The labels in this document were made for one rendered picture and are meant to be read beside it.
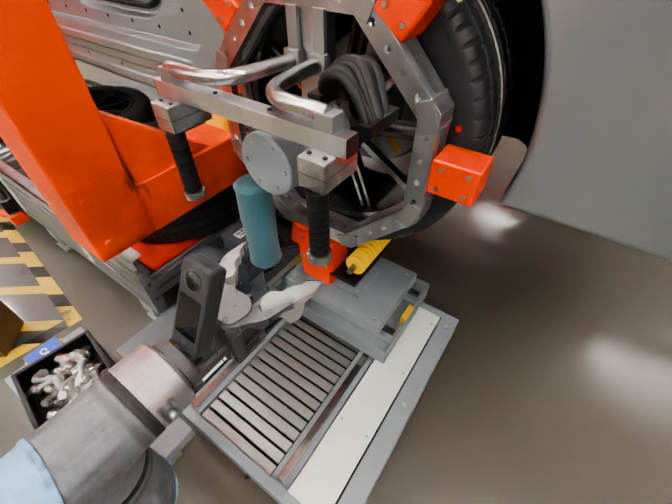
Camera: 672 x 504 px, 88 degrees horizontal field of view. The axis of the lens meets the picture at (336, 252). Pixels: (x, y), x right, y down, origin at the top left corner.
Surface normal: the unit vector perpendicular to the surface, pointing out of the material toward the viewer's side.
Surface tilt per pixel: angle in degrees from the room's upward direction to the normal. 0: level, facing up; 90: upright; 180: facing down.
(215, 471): 0
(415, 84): 90
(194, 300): 62
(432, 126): 90
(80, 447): 32
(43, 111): 90
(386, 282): 0
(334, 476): 0
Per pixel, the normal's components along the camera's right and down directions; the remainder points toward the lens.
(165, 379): 0.52, -0.32
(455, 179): -0.57, 0.57
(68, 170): 0.83, 0.40
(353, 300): 0.00, -0.72
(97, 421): 0.31, -0.52
